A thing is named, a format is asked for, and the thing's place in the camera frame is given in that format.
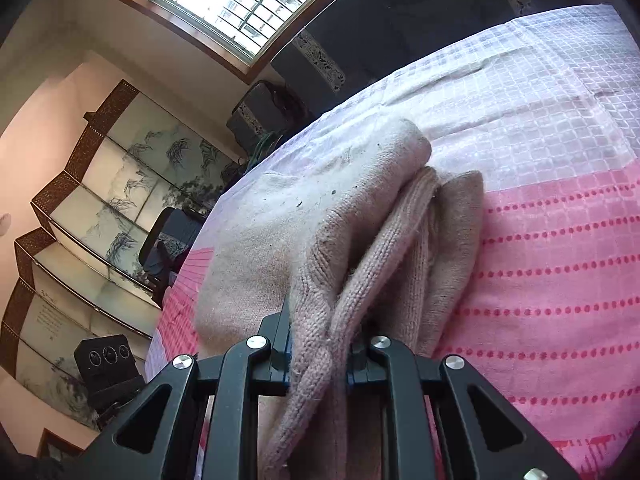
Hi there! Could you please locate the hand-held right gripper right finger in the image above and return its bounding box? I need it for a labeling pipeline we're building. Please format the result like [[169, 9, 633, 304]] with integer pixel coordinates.
[[345, 322, 581, 480]]

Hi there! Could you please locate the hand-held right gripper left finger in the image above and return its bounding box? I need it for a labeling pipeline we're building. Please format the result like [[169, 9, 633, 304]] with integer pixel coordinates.
[[60, 294, 292, 480]]

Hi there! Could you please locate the beige knit sweater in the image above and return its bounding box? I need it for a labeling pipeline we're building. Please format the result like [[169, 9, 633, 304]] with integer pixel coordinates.
[[192, 117, 486, 480]]

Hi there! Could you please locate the painted folding screen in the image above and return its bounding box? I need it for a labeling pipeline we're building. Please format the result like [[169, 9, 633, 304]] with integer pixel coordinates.
[[0, 79, 241, 431]]

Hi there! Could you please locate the pink patterned blanket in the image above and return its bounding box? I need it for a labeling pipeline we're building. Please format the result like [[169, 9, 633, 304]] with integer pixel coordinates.
[[145, 4, 640, 480]]

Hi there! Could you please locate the dark carved nightstand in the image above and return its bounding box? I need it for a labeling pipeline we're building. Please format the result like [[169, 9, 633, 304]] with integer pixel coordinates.
[[226, 80, 307, 161]]

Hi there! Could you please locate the dark carved headboard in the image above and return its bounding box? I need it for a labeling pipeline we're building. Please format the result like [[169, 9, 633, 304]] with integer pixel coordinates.
[[270, 0, 611, 111]]

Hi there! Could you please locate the large barred window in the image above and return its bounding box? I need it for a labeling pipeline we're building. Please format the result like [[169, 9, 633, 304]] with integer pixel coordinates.
[[107, 0, 381, 85]]

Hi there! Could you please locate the dark wooden picture frame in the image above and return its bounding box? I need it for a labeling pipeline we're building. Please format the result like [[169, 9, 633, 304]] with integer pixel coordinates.
[[39, 427, 82, 462]]

